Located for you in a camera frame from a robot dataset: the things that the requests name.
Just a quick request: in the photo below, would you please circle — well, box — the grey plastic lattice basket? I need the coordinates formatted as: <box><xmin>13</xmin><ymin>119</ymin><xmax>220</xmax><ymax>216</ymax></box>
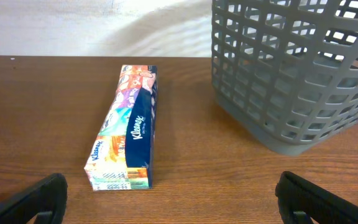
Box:
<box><xmin>211</xmin><ymin>0</ymin><xmax>358</xmax><ymax>155</ymax></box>

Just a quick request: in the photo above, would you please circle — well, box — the Kleenex tissue multipack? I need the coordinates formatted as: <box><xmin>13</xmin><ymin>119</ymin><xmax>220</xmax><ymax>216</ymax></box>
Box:
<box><xmin>84</xmin><ymin>65</ymin><xmax>158</xmax><ymax>191</ymax></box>

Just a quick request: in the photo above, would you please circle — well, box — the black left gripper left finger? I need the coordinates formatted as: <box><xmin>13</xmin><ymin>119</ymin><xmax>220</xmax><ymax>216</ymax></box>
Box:
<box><xmin>0</xmin><ymin>173</ymin><xmax>68</xmax><ymax>224</ymax></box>

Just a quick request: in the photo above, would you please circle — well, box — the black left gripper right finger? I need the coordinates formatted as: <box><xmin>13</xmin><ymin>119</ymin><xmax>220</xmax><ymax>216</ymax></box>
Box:
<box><xmin>275</xmin><ymin>171</ymin><xmax>358</xmax><ymax>224</ymax></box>

